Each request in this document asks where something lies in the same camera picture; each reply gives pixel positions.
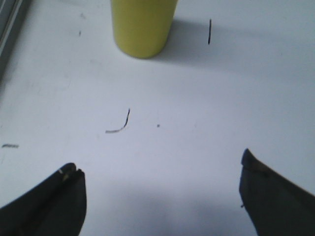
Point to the silver digital kitchen scale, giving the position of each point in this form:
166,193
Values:
12,17

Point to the yellow squeeze bottle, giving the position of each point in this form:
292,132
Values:
141,27

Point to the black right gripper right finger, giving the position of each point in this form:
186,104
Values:
275,205

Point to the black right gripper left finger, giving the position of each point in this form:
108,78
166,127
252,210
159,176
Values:
55,207

